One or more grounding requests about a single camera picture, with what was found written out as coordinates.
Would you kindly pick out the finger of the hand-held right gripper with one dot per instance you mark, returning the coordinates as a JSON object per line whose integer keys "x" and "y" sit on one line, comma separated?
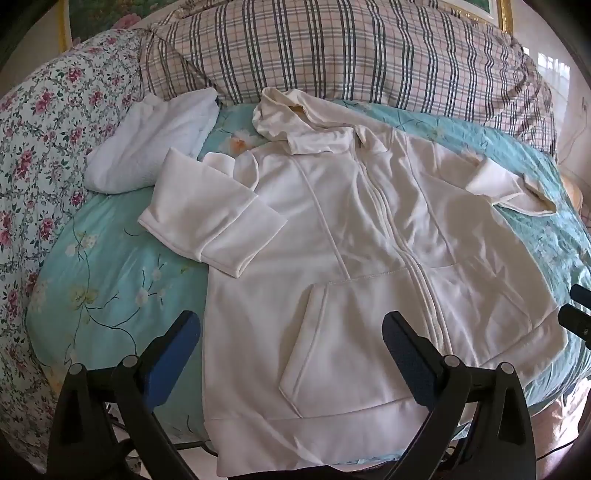
{"x": 581, "y": 293}
{"x": 572, "y": 319}

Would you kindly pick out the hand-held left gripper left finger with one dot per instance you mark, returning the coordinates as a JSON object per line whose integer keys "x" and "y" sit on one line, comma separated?
{"x": 176, "y": 340}

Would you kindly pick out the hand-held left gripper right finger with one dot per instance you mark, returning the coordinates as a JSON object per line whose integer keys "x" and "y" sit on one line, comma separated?
{"x": 402, "y": 350}

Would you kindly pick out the white zip hoodie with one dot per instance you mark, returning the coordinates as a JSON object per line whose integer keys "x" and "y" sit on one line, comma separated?
{"x": 351, "y": 258}

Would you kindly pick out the teal floral bedsheet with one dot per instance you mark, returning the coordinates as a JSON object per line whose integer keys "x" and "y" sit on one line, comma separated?
{"x": 120, "y": 277}

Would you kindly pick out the white fleece cloth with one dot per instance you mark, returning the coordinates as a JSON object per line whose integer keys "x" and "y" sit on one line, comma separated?
{"x": 152, "y": 138}

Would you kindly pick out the pink floral white duvet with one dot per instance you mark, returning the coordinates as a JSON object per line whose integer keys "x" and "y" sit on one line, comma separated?
{"x": 41, "y": 152}

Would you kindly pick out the plaid quilt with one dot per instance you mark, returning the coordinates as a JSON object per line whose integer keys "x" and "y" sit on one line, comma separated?
{"x": 351, "y": 50}

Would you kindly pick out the gold framed wall painting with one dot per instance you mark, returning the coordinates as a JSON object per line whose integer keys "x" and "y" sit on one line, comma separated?
{"x": 108, "y": 13}

